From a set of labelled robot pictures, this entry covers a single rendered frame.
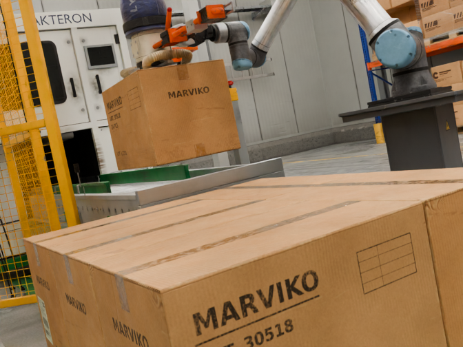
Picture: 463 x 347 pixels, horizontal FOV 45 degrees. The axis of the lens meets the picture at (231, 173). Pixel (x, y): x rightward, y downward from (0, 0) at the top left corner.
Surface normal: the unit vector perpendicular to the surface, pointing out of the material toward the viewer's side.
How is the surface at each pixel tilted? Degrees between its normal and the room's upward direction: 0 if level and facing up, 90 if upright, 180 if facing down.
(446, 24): 90
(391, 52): 94
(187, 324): 90
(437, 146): 90
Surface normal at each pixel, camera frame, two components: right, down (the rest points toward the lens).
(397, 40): -0.41, 0.22
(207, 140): 0.45, -0.03
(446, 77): -0.84, 0.22
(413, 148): -0.62, 0.18
